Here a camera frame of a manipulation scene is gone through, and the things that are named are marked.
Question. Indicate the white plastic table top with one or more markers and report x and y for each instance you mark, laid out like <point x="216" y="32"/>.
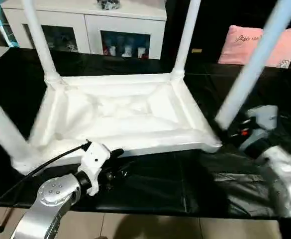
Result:
<point x="120" y="109"/>

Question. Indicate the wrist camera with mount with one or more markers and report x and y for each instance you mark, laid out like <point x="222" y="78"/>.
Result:
<point x="95" y="162"/>
<point x="262" y="119"/>

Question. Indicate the pink pillow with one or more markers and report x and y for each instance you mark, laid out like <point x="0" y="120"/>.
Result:
<point x="274" y="47"/>

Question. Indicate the white plastic table leg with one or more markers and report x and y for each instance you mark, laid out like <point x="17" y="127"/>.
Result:
<point x="186" y="37"/>
<point x="41" y="40"/>
<point x="254" y="59"/>
<point x="3" y="124"/>

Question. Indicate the dark ornament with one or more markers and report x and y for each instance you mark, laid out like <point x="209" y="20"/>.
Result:
<point x="108" y="4"/>

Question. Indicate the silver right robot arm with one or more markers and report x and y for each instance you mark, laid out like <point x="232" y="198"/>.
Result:
<point x="284" y="179"/>

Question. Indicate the white cabinet with glass doors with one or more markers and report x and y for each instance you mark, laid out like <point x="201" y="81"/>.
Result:
<point x="85" y="25"/>

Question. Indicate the black furniture with yellow label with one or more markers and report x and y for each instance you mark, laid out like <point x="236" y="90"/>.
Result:
<point x="210" y="25"/>

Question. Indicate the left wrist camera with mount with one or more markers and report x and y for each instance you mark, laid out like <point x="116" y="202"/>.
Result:
<point x="95" y="162"/>

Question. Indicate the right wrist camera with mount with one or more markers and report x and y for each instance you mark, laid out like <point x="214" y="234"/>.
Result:
<point x="262" y="119"/>

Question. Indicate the black work mat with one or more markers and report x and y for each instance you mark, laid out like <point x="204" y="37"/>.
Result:
<point x="244" y="174"/>

